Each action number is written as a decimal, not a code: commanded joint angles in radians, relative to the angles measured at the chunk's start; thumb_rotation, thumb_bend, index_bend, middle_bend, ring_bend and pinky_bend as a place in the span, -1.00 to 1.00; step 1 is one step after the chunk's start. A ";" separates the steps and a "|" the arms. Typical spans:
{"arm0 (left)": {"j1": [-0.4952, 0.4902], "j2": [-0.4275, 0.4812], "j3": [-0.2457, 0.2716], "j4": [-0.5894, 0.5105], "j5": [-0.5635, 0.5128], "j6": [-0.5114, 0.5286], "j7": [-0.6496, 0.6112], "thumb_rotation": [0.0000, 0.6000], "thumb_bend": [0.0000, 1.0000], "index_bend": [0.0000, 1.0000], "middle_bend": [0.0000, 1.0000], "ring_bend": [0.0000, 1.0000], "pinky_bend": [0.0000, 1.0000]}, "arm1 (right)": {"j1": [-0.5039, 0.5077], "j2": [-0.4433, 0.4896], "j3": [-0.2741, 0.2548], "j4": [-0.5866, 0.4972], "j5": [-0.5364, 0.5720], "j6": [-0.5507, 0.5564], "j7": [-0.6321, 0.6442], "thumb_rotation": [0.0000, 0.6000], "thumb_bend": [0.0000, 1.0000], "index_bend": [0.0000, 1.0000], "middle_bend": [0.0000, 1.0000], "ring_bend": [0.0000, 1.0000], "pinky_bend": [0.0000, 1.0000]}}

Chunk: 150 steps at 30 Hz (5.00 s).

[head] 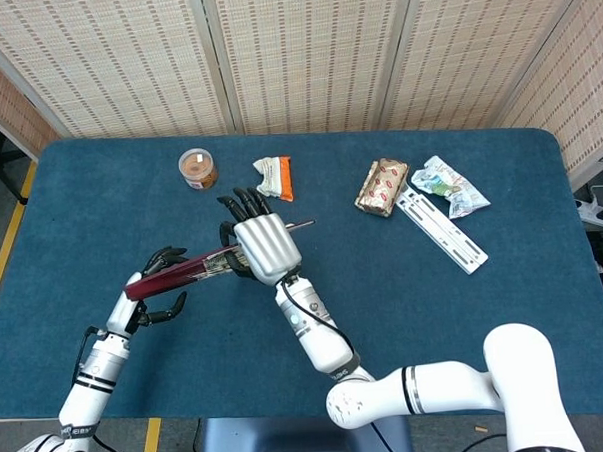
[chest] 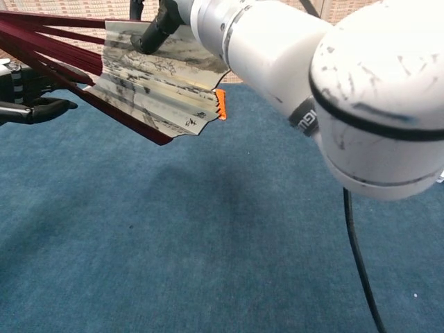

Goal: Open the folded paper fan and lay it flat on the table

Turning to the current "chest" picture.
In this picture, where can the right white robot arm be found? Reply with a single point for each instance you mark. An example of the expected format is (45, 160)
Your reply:
(277, 52)

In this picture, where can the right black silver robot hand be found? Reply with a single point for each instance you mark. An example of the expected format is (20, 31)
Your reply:
(157, 33)

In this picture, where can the red ribbed paper folding fan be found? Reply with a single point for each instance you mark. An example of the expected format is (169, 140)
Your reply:
(156, 86)

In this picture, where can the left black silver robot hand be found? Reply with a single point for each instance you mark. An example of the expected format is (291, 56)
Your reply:
(45, 107)

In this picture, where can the orange white snack wrapper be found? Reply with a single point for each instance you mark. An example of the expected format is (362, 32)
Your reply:
(222, 104)

